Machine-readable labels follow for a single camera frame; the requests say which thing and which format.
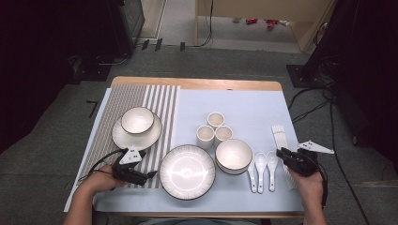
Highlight black floor cable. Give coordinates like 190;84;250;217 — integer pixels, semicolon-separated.
291;98;332;124
97;52;131;68
329;98;374;225
287;87;332;111

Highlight pale blue table sheet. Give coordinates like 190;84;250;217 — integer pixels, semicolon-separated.
64;88;305;214

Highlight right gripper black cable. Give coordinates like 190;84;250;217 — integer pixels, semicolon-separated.
309;156;329;210

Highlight white plate with dark rim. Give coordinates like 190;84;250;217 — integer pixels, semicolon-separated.
159;143;217;202
111;111;163;152

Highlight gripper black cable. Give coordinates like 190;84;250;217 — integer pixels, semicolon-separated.
309;156;329;210
77;148;125;186

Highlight black equipment case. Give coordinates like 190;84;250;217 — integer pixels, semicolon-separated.
107;0;146;57

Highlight white bowl with dark rim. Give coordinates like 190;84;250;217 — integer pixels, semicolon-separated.
214;138;253;173
216;162;253;176
120;106;156;136

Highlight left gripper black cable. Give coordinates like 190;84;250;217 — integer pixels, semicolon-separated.
77;148;125;186

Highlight hanging black cable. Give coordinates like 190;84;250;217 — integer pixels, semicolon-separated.
200;0;215;48

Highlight white ceramic spoon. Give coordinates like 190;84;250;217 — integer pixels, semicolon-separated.
253;152;268;195
266;151;280;193
247;160;258;194

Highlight person's clothing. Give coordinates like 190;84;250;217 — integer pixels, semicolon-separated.
137;217;259;225

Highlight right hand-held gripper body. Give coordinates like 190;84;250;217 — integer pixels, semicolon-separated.
288;140;335;178

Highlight white ceramic cup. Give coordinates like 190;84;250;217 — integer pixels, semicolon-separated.
207;111;226;129
195;125;216;150
214;125;234;146

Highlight black curtain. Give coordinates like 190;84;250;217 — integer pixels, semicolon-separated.
304;0;398;173
0;0;126;154

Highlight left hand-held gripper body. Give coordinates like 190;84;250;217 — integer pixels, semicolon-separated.
110;143;149;187

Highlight black stand base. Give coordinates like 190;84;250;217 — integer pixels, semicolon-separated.
69;54;114;85
285;63;328;89

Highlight brown white striped placemat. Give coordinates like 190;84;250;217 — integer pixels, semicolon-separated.
77;83;181;189

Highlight person's left hand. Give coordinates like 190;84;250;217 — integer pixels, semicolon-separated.
79;164;126;203

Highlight row of white chopsticks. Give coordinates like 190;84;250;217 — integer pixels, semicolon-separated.
270;125;299;191

